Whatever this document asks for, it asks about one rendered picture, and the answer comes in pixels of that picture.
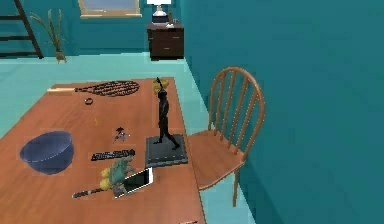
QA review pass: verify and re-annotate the small dark figure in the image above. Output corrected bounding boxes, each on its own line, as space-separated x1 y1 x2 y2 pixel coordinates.
112 126 131 144

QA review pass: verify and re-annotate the green kneeling figure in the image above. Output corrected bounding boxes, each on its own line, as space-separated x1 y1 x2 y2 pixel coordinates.
99 150 137 198

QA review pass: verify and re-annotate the black statue on grey base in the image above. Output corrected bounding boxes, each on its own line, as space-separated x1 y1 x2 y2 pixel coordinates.
145 77 189 169

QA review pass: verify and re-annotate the brown wooden spindle chair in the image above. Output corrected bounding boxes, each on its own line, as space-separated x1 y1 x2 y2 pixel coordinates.
186 66 266 208

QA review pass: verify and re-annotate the dark brown nightstand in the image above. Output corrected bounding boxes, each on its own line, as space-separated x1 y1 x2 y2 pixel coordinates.
146 22 185 62

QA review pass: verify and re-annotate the white framed tablet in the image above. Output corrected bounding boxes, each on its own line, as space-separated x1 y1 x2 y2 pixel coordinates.
114 166 155 200

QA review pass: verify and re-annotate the black remote control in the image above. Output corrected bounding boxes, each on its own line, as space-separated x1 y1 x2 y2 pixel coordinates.
90 148 136 162

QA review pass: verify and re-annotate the white table lamp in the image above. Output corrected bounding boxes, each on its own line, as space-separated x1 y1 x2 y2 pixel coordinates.
146 0 173 24

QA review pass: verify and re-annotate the dark thin stick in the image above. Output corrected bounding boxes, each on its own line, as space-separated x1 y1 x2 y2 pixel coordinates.
71 188 105 199

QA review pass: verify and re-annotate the wooden framed window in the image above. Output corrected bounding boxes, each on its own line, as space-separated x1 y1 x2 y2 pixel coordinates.
77 0 143 19

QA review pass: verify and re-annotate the blue bowl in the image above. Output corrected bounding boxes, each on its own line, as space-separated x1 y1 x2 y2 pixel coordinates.
19 130 75 176

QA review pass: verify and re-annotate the brown wooden table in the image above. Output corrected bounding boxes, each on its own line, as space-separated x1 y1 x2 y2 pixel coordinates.
0 77 208 224

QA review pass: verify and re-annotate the green house plant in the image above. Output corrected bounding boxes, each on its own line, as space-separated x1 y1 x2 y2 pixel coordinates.
29 8 68 64

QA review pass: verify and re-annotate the dark ladder shelf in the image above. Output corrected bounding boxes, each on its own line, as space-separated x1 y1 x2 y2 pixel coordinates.
0 0 45 60

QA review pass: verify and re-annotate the dark tennis racket wooden handle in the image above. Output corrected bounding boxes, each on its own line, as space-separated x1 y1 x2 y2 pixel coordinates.
46 80 141 98

